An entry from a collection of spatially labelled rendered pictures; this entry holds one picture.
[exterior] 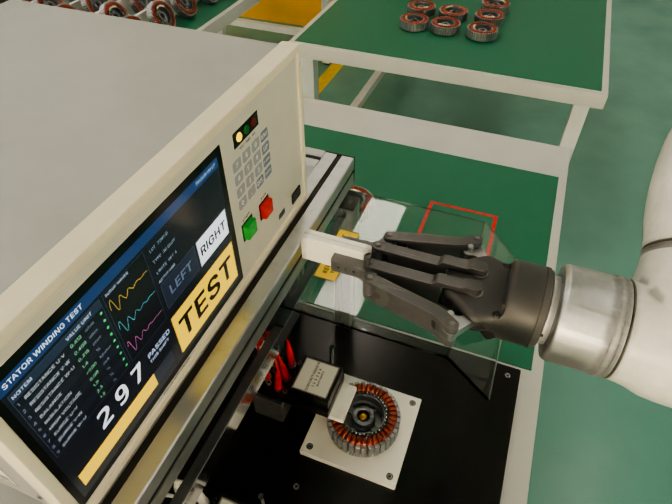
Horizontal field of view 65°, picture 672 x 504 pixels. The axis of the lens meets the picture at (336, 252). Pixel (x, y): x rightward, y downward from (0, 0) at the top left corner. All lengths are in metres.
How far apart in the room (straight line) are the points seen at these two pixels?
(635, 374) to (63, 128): 0.51
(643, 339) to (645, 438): 1.50
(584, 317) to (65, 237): 0.39
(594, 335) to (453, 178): 0.95
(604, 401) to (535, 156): 0.87
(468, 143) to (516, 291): 1.08
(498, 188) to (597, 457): 0.91
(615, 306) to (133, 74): 0.48
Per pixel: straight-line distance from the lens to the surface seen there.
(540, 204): 1.35
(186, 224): 0.45
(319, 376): 0.80
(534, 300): 0.47
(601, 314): 0.48
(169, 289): 0.46
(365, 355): 0.95
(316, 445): 0.85
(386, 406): 0.84
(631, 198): 2.84
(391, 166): 1.39
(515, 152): 1.52
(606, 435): 1.92
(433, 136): 1.53
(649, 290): 0.50
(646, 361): 0.49
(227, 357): 0.54
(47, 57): 0.64
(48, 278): 0.36
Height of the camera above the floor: 1.55
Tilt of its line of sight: 45 degrees down
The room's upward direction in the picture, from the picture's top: straight up
